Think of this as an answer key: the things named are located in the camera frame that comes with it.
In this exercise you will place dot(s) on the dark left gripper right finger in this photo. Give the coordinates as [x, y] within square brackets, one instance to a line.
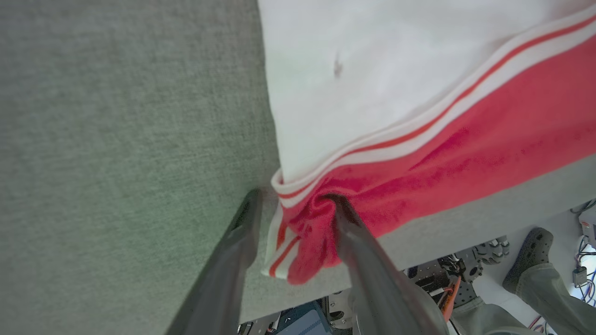
[382, 298]

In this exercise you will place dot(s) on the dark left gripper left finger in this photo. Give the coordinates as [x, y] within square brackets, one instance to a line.
[228, 270]

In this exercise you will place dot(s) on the red and white garment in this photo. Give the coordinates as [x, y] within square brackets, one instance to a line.
[372, 93]

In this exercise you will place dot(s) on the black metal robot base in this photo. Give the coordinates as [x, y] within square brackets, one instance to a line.
[430, 277]

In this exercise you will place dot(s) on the blue grey box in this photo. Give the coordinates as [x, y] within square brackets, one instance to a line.
[302, 323]

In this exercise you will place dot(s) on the olive trouser leg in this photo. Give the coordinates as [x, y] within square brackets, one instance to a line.
[554, 298]
[484, 321]

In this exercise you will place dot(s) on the grey perforated shoe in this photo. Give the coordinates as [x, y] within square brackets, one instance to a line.
[531, 251]

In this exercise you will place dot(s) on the small grey electronics box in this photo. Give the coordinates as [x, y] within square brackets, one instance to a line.
[579, 275]

